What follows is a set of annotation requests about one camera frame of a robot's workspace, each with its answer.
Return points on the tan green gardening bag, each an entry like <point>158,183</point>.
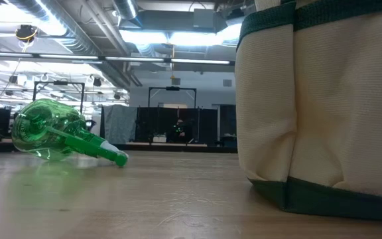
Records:
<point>327,99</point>

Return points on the person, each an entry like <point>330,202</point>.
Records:
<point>179,131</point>

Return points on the small green potted plant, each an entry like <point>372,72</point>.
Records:
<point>159,139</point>

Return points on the black partition screen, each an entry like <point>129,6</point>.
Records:
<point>151,123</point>

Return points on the gray hanging cloth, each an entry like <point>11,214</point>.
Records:
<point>118,124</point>

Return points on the long ceiling light strip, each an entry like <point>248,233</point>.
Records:
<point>68,56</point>

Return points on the green plastic spray bottle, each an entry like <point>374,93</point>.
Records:
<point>45,129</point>

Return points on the black gantry frame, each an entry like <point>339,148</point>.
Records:
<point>60,83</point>
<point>172,88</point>

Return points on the gray wall vent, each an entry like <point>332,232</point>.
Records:
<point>227,83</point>
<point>176,81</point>

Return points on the silver ventilation duct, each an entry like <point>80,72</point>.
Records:
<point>126,8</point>

